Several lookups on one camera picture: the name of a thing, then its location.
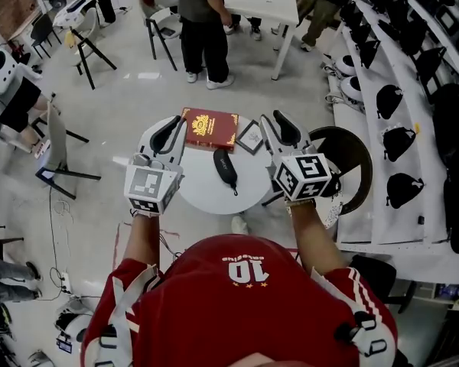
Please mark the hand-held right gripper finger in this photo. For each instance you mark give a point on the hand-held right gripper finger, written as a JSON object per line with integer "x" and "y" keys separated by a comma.
{"x": 304, "y": 140}
{"x": 269, "y": 140}

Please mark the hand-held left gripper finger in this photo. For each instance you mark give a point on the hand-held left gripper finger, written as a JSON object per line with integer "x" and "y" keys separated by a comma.
{"x": 144, "y": 143}
{"x": 176, "y": 143}

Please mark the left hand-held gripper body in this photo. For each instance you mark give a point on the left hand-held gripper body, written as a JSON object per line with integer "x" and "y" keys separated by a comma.
{"x": 147, "y": 182}

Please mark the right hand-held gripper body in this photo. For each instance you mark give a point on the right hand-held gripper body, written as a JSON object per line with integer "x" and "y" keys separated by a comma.
{"x": 302, "y": 178}

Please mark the black glasses case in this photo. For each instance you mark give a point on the black glasses case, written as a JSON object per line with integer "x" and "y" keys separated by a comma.
{"x": 225, "y": 166}

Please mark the person's right forearm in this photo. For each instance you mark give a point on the person's right forearm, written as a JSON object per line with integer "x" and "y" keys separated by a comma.
{"x": 313, "y": 239}

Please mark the person's left forearm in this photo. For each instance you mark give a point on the person's left forearm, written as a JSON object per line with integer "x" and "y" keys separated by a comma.
{"x": 141, "y": 243}

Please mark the black pouch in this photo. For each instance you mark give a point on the black pouch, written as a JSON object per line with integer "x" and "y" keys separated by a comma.
{"x": 334, "y": 184}

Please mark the red hardcover book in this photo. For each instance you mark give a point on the red hardcover book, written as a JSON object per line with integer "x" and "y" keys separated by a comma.
{"x": 210, "y": 128}

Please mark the brown wicker chair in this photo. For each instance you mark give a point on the brown wicker chair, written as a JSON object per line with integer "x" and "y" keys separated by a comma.
{"x": 348, "y": 147}

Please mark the white speckled seat cushion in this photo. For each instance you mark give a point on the white speckled seat cushion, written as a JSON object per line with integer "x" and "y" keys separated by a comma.
{"x": 333, "y": 212}

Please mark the round white side table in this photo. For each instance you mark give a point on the round white side table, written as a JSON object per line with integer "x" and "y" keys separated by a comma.
{"x": 206, "y": 189}

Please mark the person's white shoe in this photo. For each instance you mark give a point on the person's white shoe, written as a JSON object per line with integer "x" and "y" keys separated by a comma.
{"x": 239, "y": 225}

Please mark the white metal shelving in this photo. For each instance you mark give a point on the white metal shelving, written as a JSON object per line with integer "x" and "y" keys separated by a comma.
{"x": 390, "y": 189}

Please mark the white chair black legs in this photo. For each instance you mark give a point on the white chair black legs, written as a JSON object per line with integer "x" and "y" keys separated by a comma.
{"x": 55, "y": 136}

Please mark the beige chair black legs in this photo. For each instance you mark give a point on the beige chair black legs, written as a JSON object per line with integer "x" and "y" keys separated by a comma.
{"x": 86, "y": 40}

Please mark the black office chair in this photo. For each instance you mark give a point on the black office chair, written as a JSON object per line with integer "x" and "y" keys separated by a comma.
{"x": 375, "y": 277}

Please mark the white power strip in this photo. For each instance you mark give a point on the white power strip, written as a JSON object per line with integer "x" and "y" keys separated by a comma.
{"x": 66, "y": 281}

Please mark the grey armchair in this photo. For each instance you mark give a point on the grey armchair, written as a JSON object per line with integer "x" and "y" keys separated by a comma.
{"x": 158, "y": 13}

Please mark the white rectangular table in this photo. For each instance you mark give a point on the white rectangular table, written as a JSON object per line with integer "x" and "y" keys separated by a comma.
{"x": 267, "y": 2}

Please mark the person's red jersey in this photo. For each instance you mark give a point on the person's red jersey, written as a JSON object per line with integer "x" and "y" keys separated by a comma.
{"x": 245, "y": 308}

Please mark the white cluttered table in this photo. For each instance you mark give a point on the white cluttered table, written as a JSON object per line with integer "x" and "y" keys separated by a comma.
{"x": 72, "y": 12}

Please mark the dark grey chair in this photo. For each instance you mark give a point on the dark grey chair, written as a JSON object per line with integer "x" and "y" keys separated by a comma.
{"x": 42, "y": 33}

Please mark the black picture frame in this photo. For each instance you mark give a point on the black picture frame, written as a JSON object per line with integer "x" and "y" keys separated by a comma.
{"x": 251, "y": 138}

